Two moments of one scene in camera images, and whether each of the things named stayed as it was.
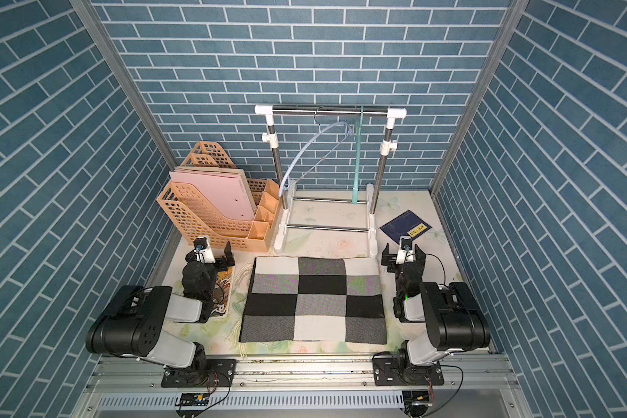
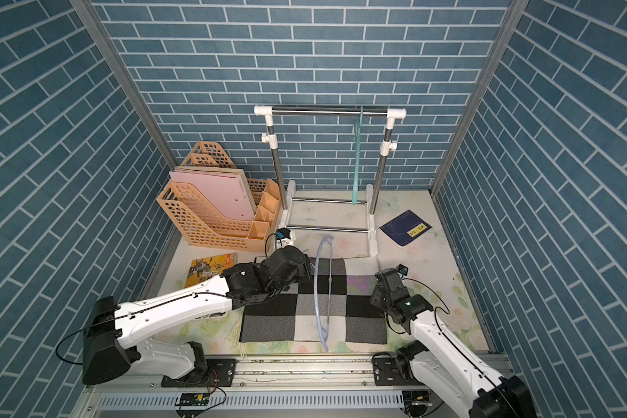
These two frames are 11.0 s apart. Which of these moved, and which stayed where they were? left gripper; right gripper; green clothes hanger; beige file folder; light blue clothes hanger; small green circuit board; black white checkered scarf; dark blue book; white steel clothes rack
Moved: right gripper; light blue clothes hanger; left gripper
Stayed: white steel clothes rack; small green circuit board; green clothes hanger; dark blue book; black white checkered scarf; beige file folder
